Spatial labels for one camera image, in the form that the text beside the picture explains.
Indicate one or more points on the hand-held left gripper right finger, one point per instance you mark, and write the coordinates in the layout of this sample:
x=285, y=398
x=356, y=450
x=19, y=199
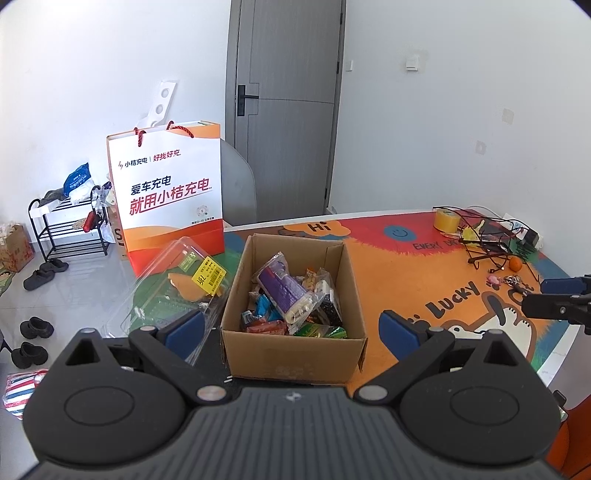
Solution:
x=400, y=333

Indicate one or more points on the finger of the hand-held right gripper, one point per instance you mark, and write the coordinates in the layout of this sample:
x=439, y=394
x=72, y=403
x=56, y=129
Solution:
x=562, y=285
x=547, y=305

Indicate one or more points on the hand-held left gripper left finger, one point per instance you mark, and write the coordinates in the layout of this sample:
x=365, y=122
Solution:
x=185, y=331

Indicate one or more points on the black patterned snack packet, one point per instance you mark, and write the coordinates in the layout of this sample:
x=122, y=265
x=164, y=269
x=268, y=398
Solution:
x=330, y=308

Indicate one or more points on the dark green snack packet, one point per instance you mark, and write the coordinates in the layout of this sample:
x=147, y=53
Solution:
x=321, y=331

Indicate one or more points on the red snack bar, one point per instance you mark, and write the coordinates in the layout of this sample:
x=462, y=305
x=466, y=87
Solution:
x=267, y=327

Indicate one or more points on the blue snack packet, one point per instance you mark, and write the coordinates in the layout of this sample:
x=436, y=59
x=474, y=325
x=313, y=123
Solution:
x=268, y=309

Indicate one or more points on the purple white snack packet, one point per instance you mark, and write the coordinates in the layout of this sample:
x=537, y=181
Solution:
x=284, y=286

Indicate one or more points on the brown cardboard box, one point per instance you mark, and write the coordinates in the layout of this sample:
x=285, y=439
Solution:
x=291, y=362

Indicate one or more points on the bunch of keys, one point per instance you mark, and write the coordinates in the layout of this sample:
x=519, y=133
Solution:
x=517, y=284

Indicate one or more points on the clear plastic clamshell container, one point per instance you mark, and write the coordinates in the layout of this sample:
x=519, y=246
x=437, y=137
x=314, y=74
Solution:
x=175, y=295

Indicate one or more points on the small orange fruit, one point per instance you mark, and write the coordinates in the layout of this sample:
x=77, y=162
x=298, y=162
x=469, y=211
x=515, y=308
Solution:
x=515, y=263

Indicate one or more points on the black charger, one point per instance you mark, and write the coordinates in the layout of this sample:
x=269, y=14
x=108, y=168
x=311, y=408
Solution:
x=531, y=238

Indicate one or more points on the yellow toy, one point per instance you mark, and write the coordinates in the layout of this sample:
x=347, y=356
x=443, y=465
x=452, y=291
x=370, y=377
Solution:
x=471, y=231

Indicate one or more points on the yellow tape roll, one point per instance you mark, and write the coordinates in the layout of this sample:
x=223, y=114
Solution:
x=446, y=220

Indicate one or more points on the orange white paper bag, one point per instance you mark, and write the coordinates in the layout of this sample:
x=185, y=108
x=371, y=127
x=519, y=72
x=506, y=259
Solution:
x=166, y=194

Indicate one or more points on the red hanging item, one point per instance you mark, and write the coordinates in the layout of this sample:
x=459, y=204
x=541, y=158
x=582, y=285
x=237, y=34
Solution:
x=91, y=220

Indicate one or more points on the black shoe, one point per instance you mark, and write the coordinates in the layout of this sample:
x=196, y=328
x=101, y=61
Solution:
x=36, y=326
x=28, y=355

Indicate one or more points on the pair of black sandals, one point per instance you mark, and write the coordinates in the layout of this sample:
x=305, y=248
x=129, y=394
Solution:
x=45, y=274

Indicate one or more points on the black shoe rack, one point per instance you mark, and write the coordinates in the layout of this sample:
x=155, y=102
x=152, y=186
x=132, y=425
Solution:
x=69, y=230

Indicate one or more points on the grey chair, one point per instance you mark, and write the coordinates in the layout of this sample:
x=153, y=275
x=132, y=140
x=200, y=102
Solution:
x=238, y=184

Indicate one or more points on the striped cloth bag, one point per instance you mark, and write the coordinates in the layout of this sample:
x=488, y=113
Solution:
x=23, y=394

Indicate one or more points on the blue plastic bag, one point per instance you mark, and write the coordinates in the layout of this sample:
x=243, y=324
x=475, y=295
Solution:
x=77, y=181

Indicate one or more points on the dark cloth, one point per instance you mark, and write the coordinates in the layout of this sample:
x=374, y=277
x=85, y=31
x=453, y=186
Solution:
x=53, y=197

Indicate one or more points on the grey door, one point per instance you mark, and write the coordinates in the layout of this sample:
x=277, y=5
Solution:
x=286, y=106

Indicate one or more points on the white light switch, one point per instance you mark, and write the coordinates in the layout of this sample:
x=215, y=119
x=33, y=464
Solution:
x=413, y=62

